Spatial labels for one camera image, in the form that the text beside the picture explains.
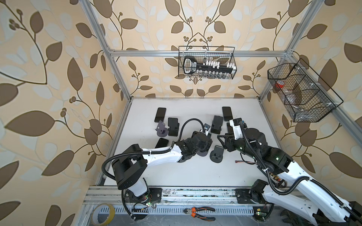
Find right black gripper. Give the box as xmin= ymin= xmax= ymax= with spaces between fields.
xmin=218 ymin=132 xmax=260 ymax=162

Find green phone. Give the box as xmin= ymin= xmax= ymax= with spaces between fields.
xmin=222 ymin=106 xmax=233 ymax=122

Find purple edged phone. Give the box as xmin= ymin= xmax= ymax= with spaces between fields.
xmin=154 ymin=107 xmax=166 ymax=123

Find silver phone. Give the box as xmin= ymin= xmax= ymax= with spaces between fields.
xmin=227 ymin=122 xmax=233 ymax=133

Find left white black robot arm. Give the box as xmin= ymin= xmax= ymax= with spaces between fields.
xmin=101 ymin=118 xmax=212 ymax=221

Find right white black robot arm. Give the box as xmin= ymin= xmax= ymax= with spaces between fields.
xmin=217 ymin=118 xmax=362 ymax=226

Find round black stand front right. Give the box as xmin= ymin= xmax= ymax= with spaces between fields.
xmin=209 ymin=145 xmax=224 ymax=163

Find black rectangular stand back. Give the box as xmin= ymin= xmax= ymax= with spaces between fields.
xmin=211 ymin=115 xmax=223 ymax=135

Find black rectangular stand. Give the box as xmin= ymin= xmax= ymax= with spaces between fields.
xmin=211 ymin=115 xmax=223 ymax=135
xmin=168 ymin=118 xmax=180 ymax=137

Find black rectangular stand left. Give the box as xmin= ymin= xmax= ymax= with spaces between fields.
xmin=168 ymin=118 xmax=180 ymax=137

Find black charger board with connectors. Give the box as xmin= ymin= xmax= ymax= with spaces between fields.
xmin=270 ymin=173 xmax=288 ymax=188

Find orange black pliers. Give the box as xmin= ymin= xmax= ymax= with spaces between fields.
xmin=183 ymin=206 xmax=216 ymax=222

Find black socket tool set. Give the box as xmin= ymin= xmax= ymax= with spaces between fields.
xmin=181 ymin=56 xmax=237 ymax=75

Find red capped item in basket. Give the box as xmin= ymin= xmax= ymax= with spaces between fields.
xmin=275 ymin=80 xmax=285 ymax=89

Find black adjustable wrench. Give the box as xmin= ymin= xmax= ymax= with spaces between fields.
xmin=280 ymin=209 xmax=313 ymax=226

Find yellow tape roll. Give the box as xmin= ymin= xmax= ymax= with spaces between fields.
xmin=90 ymin=203 xmax=116 ymax=226

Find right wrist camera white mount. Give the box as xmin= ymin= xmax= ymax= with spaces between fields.
xmin=229 ymin=118 xmax=243 ymax=140

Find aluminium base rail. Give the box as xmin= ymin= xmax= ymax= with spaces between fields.
xmin=74 ymin=185 xmax=290 ymax=226

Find black wire basket back wall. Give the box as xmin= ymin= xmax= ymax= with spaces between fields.
xmin=178 ymin=45 xmax=237 ymax=80

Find black wire basket wall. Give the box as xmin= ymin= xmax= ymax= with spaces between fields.
xmin=267 ymin=58 xmax=344 ymax=123
xmin=178 ymin=45 xmax=237 ymax=80

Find black wire basket right wall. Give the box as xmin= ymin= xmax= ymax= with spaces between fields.
xmin=267 ymin=58 xmax=344 ymax=123

